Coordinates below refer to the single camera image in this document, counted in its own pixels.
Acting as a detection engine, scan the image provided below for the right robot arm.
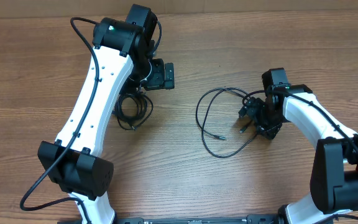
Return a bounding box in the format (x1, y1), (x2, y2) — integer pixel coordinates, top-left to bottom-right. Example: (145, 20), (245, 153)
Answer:
(239, 68), (358, 223)

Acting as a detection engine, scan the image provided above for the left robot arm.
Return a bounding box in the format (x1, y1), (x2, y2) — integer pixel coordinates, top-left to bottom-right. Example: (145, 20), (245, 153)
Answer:
(38, 4), (175, 223)

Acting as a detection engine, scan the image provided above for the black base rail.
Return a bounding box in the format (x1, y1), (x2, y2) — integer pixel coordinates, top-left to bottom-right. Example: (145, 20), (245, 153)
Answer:
(57, 213), (285, 224)

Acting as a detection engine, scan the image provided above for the black cable pulled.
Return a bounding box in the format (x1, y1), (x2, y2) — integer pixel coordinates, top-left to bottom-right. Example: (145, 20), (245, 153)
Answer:
(195, 87), (258, 159)

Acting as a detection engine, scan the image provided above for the black cable staying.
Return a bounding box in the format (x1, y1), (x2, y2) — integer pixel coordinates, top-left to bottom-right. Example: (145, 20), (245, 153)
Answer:
(112, 91), (154, 131)

